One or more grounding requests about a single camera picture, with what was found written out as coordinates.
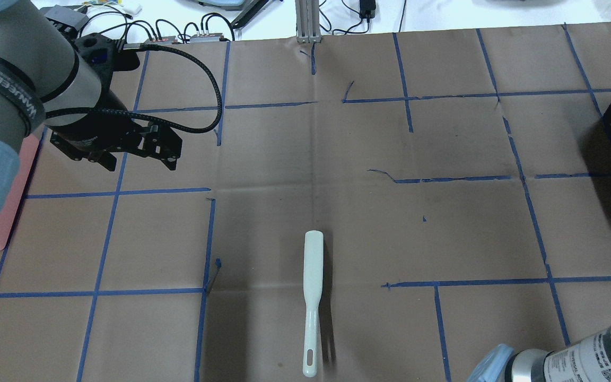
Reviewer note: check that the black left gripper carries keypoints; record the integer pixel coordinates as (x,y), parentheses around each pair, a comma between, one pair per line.
(95,133)

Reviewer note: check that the pale green hand brush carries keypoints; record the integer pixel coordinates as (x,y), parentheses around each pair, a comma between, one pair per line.
(313,276)

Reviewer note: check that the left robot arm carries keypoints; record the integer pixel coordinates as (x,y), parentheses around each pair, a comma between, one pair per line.
(64,84)

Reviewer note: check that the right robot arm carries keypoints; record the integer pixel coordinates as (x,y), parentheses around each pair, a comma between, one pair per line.
(585,360)

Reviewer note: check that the aluminium frame post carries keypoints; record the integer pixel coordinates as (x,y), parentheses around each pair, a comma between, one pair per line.
(307,22)

